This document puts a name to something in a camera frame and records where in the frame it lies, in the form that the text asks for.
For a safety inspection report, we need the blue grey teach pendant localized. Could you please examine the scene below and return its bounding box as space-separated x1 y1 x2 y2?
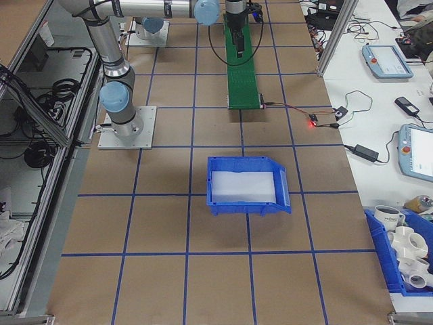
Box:
394 123 433 179
361 43 415 81

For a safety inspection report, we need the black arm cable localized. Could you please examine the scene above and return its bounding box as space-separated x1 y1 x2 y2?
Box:
206 23 234 67

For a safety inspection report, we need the white foam sheet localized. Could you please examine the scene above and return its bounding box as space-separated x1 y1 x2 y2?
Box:
210 171 277 204

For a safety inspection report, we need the red black conveyor cable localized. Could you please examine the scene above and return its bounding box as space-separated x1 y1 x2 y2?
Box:
262 100 336 119

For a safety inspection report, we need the green belt conveyor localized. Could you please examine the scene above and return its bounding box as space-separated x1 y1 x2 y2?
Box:
223 13 267 111

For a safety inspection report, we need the blue plastic bin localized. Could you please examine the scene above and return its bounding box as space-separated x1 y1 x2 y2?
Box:
206 155 292 217

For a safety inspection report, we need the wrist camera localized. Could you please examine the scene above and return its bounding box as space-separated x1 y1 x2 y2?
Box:
248 2 264 23

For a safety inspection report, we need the black power brick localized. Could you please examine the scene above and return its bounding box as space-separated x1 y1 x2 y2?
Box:
353 144 380 163

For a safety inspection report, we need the blue bin with fittings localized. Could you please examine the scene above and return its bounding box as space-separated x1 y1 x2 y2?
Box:
364 208 433 294

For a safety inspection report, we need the black box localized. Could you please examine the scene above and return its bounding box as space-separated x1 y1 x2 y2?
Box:
25 33 48 72

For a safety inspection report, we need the white cloth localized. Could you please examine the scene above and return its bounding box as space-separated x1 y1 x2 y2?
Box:
0 188 26 265

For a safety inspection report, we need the white mug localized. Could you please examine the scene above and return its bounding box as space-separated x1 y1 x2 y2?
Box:
373 204 406 228

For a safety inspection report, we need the metal V-shaped frame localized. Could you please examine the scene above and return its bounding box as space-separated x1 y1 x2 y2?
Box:
0 0 106 318

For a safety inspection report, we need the black power adapter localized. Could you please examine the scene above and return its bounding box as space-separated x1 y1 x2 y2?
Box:
306 12 336 31

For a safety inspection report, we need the white side table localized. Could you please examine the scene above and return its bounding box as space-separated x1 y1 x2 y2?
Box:
300 0 433 316

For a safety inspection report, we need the white PVC pipe fitting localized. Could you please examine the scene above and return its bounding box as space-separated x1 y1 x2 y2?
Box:
387 225 430 261
397 257 433 288

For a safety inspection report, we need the black coiled cable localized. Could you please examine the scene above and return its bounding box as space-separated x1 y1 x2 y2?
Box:
35 93 68 119
52 78 84 98
24 140 51 169

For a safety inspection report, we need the aluminium profile post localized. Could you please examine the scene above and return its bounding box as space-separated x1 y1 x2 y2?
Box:
317 0 359 78

